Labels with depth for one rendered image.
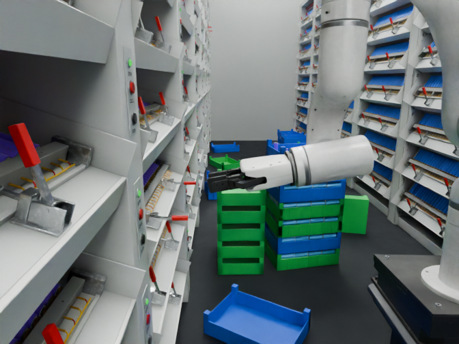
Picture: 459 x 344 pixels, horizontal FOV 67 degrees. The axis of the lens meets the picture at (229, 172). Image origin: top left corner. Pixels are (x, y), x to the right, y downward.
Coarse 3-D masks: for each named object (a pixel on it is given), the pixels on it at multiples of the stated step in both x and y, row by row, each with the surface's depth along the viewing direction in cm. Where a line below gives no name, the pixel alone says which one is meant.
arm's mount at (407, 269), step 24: (384, 264) 90; (408, 264) 90; (432, 264) 90; (384, 288) 90; (408, 288) 78; (408, 312) 78; (432, 312) 69; (456, 312) 69; (432, 336) 70; (456, 336) 70
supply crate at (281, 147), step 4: (268, 140) 158; (268, 144) 158; (272, 144) 160; (280, 144) 161; (284, 144) 161; (288, 144) 162; (292, 144) 162; (296, 144) 162; (300, 144) 163; (304, 144) 163; (268, 148) 157; (272, 148) 152; (280, 148) 142; (284, 148) 141; (288, 148) 162; (268, 152) 157; (272, 152) 153; (276, 152) 147; (280, 152) 142; (284, 152) 141
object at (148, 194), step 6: (162, 168) 111; (156, 174) 103; (162, 174) 105; (168, 174) 111; (156, 180) 98; (150, 186) 92; (156, 186) 95; (144, 192) 87; (150, 192) 88; (156, 192) 93; (144, 198) 83; (150, 198) 88; (150, 210) 81
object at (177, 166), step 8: (160, 160) 117; (168, 160) 119; (176, 160) 119; (184, 160) 119; (168, 168) 117; (176, 168) 119; (184, 168) 119; (168, 176) 113; (176, 176) 116; (160, 192) 97; (168, 192) 99; (176, 192) 102; (160, 200) 92; (168, 200) 94; (160, 208) 87; (168, 208) 89; (152, 232) 74; (160, 232) 75; (152, 240) 61; (152, 248) 61; (152, 256) 65
